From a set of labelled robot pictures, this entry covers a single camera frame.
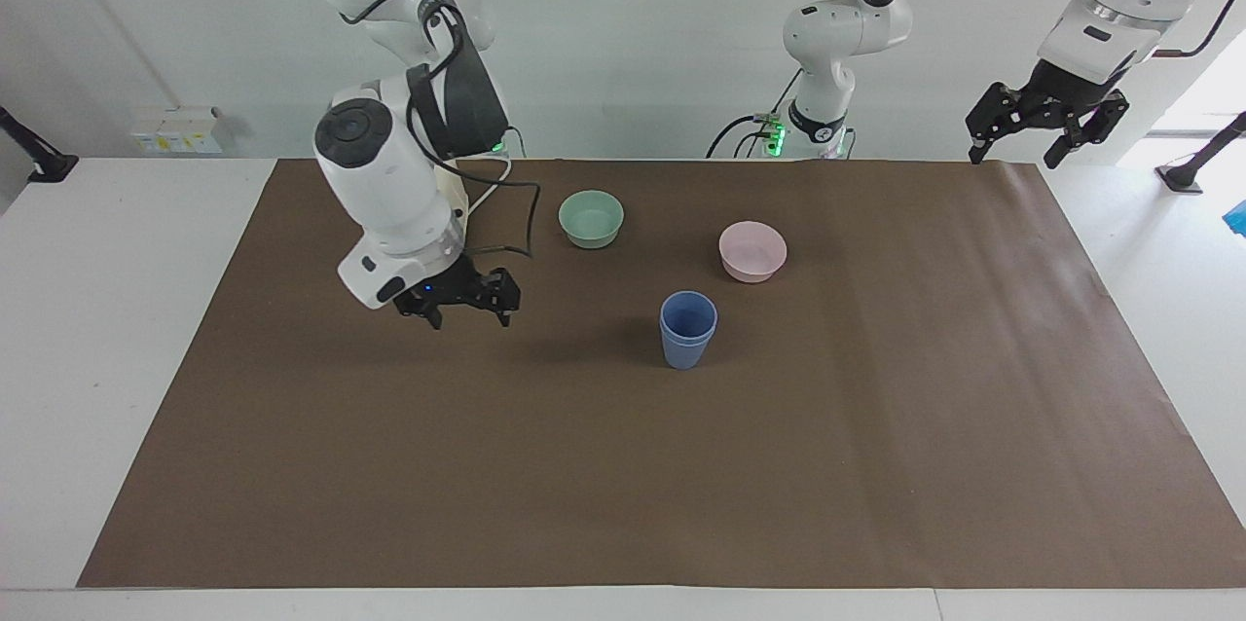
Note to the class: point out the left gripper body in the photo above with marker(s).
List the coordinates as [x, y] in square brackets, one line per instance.
[1066, 86]

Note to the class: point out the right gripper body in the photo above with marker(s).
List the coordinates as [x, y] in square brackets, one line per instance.
[450, 285]

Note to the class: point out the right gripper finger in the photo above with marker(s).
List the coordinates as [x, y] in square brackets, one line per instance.
[434, 316]
[502, 295]

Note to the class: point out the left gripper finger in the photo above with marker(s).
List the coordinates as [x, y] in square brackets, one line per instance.
[1095, 120]
[993, 115]

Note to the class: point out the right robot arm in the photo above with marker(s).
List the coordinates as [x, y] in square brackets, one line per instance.
[384, 188]

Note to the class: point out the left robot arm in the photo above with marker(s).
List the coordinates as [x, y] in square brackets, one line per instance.
[845, 29]

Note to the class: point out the black stand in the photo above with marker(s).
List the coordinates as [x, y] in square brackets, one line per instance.
[1192, 170]
[44, 164]

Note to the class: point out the green bowl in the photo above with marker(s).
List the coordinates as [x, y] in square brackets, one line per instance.
[591, 218]

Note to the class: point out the blue object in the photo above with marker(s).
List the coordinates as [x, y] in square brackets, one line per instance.
[1238, 218]

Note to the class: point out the blue cup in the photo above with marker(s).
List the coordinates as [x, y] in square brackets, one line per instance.
[688, 314]
[685, 353]

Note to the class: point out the pink bowl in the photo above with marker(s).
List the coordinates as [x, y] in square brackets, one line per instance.
[751, 251]

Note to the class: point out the white wall socket box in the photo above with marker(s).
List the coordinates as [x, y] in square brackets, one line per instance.
[175, 129]

